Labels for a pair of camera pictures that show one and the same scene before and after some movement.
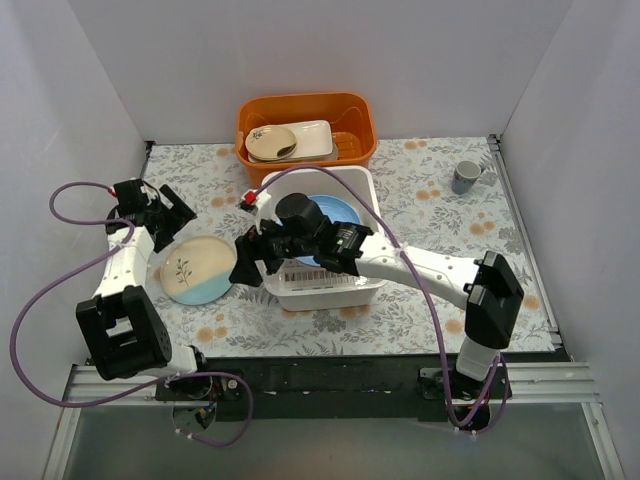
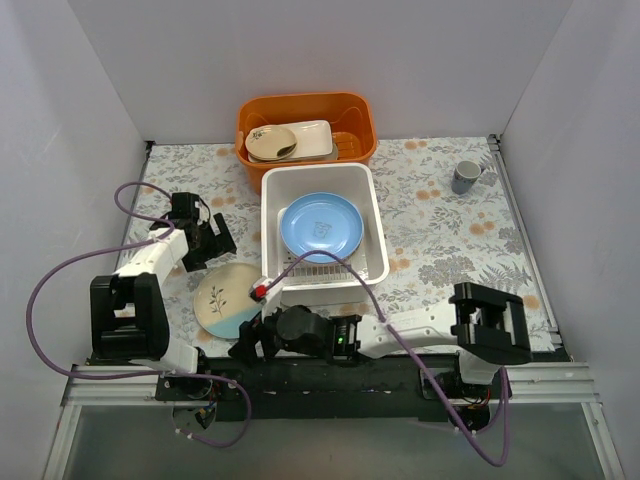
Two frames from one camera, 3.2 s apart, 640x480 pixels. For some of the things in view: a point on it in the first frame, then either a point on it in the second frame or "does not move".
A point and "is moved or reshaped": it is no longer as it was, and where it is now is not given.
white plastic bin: x=320 y=287 does not move
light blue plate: x=196 y=270 is moved or reshaped
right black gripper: x=254 y=250 to x=255 y=335
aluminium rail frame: x=570 y=383 does not move
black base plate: x=333 y=389 does not move
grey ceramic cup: x=465 y=175 does not move
